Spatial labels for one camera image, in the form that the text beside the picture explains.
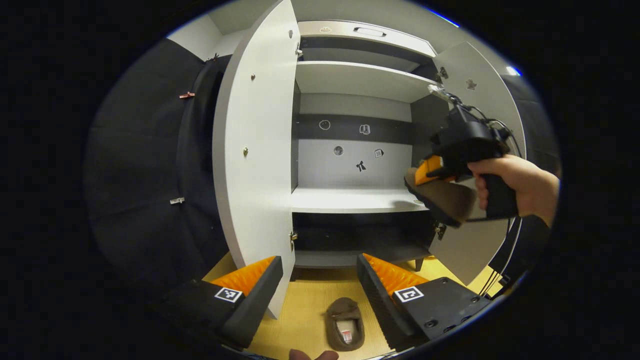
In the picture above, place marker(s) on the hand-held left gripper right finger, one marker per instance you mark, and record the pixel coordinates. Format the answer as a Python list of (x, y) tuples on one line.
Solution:
[(382, 305)]

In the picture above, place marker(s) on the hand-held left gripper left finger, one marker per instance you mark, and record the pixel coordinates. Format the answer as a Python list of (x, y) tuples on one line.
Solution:
[(250, 310)]

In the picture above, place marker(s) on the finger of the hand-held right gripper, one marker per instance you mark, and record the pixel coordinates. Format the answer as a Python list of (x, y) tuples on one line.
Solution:
[(429, 170)]

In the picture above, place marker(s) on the brown shoe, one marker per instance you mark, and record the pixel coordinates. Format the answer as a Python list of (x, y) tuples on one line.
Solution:
[(445, 200), (345, 312)]

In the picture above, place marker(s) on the white shoe cabinet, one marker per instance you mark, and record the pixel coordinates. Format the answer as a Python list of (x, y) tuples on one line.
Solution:
[(350, 200)]

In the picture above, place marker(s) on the white cabinet door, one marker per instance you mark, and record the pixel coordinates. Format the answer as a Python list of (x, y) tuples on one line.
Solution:
[(260, 150), (470, 255)]

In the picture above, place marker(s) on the white cabinet shelf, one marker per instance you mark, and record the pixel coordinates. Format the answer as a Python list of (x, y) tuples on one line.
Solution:
[(350, 200), (360, 80)]

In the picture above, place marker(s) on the white cabinet drawer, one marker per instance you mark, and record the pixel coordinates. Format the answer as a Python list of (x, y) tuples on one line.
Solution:
[(340, 32)]

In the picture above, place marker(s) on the black backdrop cloth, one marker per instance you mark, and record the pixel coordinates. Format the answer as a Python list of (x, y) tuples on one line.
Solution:
[(140, 175), (537, 130)]

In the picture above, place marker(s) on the long ceiling light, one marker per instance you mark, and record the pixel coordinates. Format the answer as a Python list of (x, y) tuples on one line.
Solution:
[(445, 17)]

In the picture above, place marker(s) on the silver clip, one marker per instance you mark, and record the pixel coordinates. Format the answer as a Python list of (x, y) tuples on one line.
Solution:
[(177, 201)]

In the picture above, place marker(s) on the red clip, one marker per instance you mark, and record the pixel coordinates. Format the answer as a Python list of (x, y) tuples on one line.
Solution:
[(187, 95)]

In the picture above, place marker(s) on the black clip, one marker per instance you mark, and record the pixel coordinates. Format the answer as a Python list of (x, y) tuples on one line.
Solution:
[(213, 57)]

